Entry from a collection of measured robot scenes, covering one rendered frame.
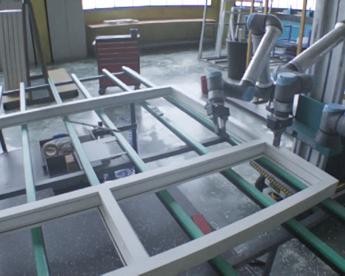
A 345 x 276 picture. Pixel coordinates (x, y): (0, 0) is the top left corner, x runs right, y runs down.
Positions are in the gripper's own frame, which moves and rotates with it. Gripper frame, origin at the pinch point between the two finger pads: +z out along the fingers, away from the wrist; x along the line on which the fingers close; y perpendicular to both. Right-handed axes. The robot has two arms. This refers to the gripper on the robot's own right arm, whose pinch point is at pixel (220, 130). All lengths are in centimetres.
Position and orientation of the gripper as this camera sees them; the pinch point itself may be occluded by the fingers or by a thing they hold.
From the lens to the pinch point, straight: 158.5
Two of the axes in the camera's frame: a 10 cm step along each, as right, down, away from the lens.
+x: 8.4, 0.7, 5.4
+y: 5.4, -2.3, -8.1
